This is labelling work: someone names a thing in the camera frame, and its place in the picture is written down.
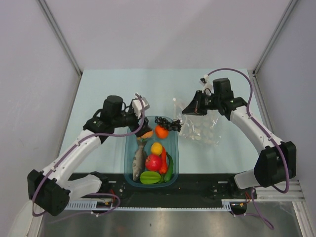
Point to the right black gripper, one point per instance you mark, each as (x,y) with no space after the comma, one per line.
(195,107)

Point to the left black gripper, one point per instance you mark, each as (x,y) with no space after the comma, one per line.
(145,128)

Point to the clear zip top bag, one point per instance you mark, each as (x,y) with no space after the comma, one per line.
(199,129)

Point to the grey toy fish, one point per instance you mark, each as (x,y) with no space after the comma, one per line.
(138,165)

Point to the dark grape bunch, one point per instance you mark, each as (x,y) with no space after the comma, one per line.
(169,125)

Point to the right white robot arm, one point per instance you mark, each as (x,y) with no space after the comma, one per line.
(277,159)

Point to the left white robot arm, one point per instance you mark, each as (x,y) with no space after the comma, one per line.
(52,190)

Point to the peach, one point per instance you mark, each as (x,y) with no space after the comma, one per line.
(147,135)

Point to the orange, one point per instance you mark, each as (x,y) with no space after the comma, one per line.
(161,132)

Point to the blue transparent plastic bin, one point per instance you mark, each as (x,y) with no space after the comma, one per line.
(171,146)

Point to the red apple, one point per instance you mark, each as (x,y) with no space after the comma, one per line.
(153,162)

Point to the green star fruit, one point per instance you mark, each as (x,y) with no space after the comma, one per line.
(150,177)

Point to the red chili pepper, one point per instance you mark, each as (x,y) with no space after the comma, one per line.
(163,168)

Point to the green cucumber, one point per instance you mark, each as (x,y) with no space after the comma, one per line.
(168,174)

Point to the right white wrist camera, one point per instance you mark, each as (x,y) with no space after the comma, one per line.
(207,86)

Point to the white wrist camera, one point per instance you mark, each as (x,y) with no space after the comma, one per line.
(207,86)
(140,104)

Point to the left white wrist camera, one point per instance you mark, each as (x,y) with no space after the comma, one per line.
(140,104)

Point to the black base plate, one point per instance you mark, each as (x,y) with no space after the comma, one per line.
(188,191)

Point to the white cable duct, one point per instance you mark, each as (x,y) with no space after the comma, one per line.
(93,205)

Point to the left aluminium frame post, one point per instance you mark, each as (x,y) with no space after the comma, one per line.
(48,14)

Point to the aluminium frame post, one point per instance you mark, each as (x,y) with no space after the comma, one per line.
(276,34)
(48,14)

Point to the right aluminium frame post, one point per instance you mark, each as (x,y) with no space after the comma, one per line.
(276,34)

